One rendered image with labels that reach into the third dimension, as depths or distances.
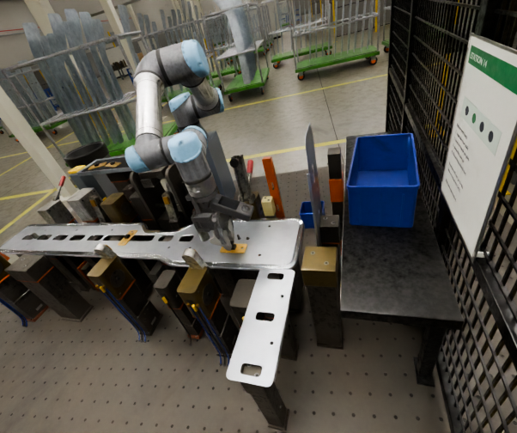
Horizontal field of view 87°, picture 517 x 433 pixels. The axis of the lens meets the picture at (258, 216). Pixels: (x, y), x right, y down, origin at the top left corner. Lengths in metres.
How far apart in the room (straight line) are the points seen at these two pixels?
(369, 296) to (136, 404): 0.79
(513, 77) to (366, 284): 0.43
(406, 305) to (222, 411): 0.59
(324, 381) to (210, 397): 0.34
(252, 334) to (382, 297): 0.29
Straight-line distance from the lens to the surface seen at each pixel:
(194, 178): 0.69
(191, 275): 0.78
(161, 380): 1.08
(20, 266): 1.35
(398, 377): 0.94
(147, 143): 0.81
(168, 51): 1.08
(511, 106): 0.48
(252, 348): 0.65
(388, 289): 0.67
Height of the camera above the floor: 1.56
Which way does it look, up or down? 36 degrees down
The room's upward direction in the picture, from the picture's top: 16 degrees counter-clockwise
